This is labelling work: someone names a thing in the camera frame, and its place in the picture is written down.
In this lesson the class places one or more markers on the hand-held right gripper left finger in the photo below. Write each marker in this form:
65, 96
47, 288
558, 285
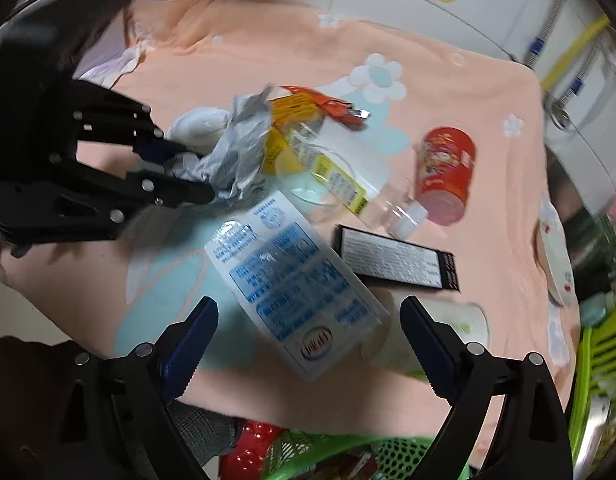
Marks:
187, 355

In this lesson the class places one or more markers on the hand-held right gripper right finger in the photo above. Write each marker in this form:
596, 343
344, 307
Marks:
428, 355

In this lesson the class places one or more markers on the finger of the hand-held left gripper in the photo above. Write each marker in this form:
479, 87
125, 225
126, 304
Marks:
177, 193
155, 152

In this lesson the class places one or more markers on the white paper cup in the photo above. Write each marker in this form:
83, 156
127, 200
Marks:
458, 322

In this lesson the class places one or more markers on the white plastic bottle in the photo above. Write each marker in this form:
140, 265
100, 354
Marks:
197, 127

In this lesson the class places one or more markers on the silver wrapper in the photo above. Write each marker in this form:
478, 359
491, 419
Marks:
237, 150

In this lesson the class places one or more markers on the green plastic basket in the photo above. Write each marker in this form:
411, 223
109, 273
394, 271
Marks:
398, 452

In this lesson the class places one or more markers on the blue and white plastic bag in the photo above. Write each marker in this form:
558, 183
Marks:
298, 285

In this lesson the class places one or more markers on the yellow snack packet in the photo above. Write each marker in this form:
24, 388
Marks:
288, 110

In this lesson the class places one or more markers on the grey plaid clothing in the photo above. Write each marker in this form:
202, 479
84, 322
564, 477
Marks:
197, 430

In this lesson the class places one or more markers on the pale cloth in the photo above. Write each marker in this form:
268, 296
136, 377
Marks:
107, 62

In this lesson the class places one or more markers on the flat black box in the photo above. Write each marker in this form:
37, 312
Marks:
388, 255

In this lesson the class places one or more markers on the red plastic object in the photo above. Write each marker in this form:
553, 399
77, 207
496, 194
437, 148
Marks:
248, 447

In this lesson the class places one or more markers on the peach flowered towel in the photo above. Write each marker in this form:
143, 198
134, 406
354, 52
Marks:
237, 50

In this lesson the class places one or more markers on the white flowered plate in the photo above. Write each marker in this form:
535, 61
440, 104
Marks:
555, 260

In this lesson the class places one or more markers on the clear bottle with yellow label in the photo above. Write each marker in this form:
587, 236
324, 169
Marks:
338, 180

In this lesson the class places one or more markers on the green dish rack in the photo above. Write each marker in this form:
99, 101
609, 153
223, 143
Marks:
603, 360

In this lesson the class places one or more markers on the yellow pipe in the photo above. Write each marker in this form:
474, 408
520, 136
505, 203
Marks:
573, 52

